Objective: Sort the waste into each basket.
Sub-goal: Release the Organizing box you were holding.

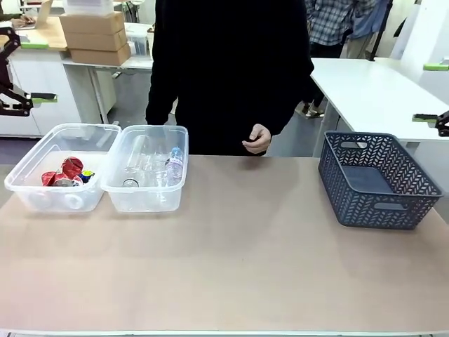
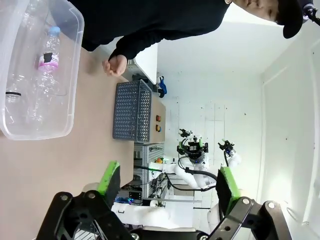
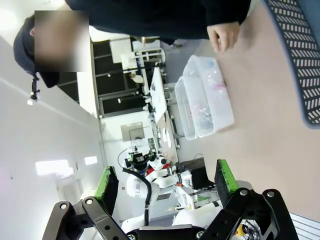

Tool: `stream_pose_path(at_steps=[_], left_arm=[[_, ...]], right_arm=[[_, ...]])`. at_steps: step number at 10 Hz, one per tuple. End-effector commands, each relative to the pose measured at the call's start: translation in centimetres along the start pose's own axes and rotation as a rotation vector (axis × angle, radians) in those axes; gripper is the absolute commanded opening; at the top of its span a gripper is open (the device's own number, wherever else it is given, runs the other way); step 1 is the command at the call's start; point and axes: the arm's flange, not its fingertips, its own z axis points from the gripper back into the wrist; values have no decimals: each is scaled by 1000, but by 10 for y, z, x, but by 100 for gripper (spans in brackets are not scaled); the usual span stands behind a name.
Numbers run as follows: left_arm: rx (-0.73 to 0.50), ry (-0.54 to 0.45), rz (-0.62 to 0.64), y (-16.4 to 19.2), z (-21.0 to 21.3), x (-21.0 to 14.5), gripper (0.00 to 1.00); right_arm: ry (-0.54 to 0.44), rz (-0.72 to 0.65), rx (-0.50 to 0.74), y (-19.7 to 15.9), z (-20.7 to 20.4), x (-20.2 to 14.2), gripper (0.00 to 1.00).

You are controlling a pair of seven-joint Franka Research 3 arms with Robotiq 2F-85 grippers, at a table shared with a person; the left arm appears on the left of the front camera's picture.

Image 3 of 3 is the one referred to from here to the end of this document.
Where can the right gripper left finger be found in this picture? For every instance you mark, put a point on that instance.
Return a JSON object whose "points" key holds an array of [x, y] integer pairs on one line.
{"points": [[106, 190]]}

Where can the clear bottle with pink label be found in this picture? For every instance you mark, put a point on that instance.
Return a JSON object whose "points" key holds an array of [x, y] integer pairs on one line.
{"points": [[217, 87]]}

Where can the dark perforated plastic basket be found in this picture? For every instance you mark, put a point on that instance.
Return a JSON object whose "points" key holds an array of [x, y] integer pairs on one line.
{"points": [[295, 50]]}

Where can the white and red robot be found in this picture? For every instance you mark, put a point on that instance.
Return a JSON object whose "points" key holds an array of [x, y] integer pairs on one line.
{"points": [[157, 166]]}

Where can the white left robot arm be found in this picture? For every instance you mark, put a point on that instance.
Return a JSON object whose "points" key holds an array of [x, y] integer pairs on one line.
{"points": [[133, 186]]}

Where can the person in black hoodie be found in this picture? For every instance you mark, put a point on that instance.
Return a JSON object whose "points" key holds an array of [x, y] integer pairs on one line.
{"points": [[150, 17]]}

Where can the clear plastic container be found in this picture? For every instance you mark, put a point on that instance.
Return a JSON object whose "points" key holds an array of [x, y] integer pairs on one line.
{"points": [[181, 100], [222, 110]]}

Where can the aluminium frame profile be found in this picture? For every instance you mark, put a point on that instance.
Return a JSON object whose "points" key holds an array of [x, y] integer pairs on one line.
{"points": [[307, 225]]}

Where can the brown table with white plates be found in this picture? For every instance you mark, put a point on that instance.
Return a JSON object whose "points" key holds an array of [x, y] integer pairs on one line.
{"points": [[167, 140]]}

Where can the person's left forearm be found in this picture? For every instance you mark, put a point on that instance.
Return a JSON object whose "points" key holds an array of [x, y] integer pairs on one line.
{"points": [[220, 12]]}

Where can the person in white shirt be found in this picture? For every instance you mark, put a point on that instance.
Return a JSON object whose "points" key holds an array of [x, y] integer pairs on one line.
{"points": [[137, 78]]}

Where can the black computer case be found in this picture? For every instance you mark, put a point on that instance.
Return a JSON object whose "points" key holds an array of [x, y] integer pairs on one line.
{"points": [[200, 177]]}

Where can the long white table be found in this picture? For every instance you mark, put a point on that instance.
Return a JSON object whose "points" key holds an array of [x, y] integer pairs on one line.
{"points": [[158, 95]]}

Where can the person's left hand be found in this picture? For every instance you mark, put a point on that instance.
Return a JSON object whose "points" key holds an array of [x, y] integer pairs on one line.
{"points": [[226, 36]]}

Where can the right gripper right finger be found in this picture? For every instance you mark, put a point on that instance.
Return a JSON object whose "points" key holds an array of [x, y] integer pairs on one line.
{"points": [[225, 180]]}

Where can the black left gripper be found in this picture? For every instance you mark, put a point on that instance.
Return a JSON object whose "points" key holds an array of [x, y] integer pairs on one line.
{"points": [[138, 165]]}

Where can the ceiling light panel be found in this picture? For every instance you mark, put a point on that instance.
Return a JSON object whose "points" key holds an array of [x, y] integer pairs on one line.
{"points": [[52, 167], [90, 160]]}

